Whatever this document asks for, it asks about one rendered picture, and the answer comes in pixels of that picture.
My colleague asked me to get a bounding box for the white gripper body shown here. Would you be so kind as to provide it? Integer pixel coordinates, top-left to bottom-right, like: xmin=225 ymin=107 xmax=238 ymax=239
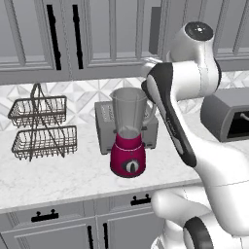
xmin=141 ymin=57 xmax=163 ymax=78

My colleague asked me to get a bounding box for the magenta blender with clear jar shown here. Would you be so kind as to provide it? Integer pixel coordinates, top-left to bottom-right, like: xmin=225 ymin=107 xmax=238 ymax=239
xmin=108 ymin=87 xmax=158 ymax=179

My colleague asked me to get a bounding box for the grey upper cupboard door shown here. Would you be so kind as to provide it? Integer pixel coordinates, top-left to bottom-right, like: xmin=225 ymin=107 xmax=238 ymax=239
xmin=160 ymin=0 xmax=249 ymax=73
xmin=69 ymin=0 xmax=163 ymax=81
xmin=0 ymin=0 xmax=72 ymax=85

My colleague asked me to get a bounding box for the grey cupboard door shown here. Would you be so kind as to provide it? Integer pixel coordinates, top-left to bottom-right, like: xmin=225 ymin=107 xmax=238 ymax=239
xmin=0 ymin=0 xmax=72 ymax=85
xmin=0 ymin=216 xmax=99 ymax=249
xmin=96 ymin=207 xmax=167 ymax=249
xmin=160 ymin=0 xmax=249 ymax=73
xmin=69 ymin=0 xmax=163 ymax=81

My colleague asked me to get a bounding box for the grey toaster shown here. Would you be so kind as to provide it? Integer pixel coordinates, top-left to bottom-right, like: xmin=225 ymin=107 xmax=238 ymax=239
xmin=93 ymin=100 xmax=160 ymax=156

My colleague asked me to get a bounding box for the grey toaster oven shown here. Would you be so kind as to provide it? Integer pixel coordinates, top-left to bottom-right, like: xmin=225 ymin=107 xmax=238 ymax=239
xmin=199 ymin=87 xmax=249 ymax=143

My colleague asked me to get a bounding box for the grey drawer front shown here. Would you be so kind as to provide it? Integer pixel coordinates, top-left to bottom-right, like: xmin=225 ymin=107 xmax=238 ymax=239
xmin=94 ymin=189 xmax=163 ymax=216
xmin=9 ymin=199 xmax=97 ymax=230

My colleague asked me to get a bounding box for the grey lower cupboard door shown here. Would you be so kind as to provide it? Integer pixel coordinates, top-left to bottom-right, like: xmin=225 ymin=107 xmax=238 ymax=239
xmin=0 ymin=216 xmax=99 ymax=249
xmin=96 ymin=207 xmax=167 ymax=249

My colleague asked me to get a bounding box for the long black cupboard handle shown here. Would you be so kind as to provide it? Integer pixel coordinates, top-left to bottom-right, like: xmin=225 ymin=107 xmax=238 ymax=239
xmin=72 ymin=4 xmax=85 ymax=70
xmin=46 ymin=4 xmax=63 ymax=71

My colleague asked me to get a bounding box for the two-tier wire basket stand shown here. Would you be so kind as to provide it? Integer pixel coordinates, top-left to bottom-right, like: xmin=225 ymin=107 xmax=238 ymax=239
xmin=7 ymin=83 xmax=79 ymax=162

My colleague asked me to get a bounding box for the black drawer handle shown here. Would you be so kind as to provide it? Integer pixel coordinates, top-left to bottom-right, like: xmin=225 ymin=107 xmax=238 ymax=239
xmin=30 ymin=209 xmax=60 ymax=224
xmin=129 ymin=194 xmax=153 ymax=207

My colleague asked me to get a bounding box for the black lower cupboard handle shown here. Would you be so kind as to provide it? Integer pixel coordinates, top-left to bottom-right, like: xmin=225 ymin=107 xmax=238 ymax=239
xmin=101 ymin=222 xmax=110 ymax=249
xmin=87 ymin=225 xmax=95 ymax=249

